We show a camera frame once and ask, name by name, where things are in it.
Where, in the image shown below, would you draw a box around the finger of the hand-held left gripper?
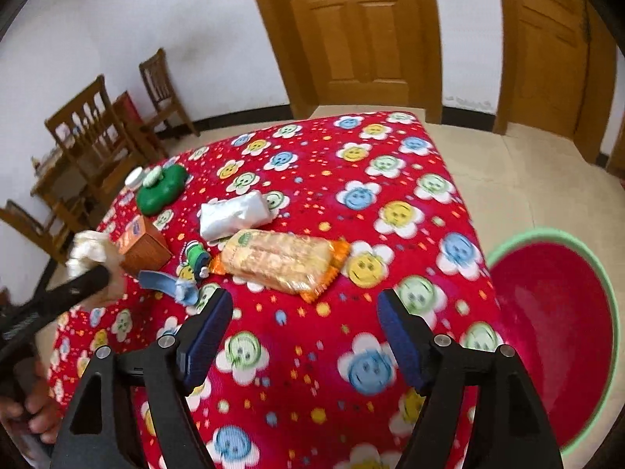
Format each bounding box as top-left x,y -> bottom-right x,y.
0,265 -> 111,349

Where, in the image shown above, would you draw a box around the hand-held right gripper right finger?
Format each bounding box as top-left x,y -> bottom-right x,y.
377,287 -> 564,469

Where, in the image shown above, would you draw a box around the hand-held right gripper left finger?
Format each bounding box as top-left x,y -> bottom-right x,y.
49,287 -> 234,469

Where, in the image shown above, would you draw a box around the paper tissue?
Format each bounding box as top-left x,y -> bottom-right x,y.
66,229 -> 125,299

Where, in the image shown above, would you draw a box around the person's left hand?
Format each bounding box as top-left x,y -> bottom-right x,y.
0,359 -> 63,445

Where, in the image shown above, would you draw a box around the blue plastic piece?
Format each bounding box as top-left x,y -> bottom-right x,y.
138,270 -> 198,306

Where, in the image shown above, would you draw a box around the orange cardboard box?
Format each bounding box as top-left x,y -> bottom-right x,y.
117,215 -> 173,277

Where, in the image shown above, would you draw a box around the cracker pack orange ends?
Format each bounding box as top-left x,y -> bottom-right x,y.
211,229 -> 351,303

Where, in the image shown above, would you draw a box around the wooden dining table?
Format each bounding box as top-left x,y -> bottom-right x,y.
30,90 -> 147,211

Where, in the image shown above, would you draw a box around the white plastic packet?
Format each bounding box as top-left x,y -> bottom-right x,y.
198,190 -> 273,242

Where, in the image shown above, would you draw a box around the green flower-shaped container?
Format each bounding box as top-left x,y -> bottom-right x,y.
136,163 -> 189,215

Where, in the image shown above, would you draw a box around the red basin green rim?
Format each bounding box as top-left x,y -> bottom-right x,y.
486,227 -> 621,455

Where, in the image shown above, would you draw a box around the tall wooden dining chair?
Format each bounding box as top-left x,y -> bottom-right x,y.
45,74 -> 147,206

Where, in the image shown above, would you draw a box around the red smiley flower tablecloth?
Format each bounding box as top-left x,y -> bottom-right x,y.
49,110 -> 506,469

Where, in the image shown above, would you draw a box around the wooden panel door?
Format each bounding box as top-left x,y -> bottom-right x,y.
493,0 -> 618,164
241,0 -> 443,123

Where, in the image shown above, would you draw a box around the green striped toy keychain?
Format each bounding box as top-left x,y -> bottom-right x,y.
178,240 -> 213,281

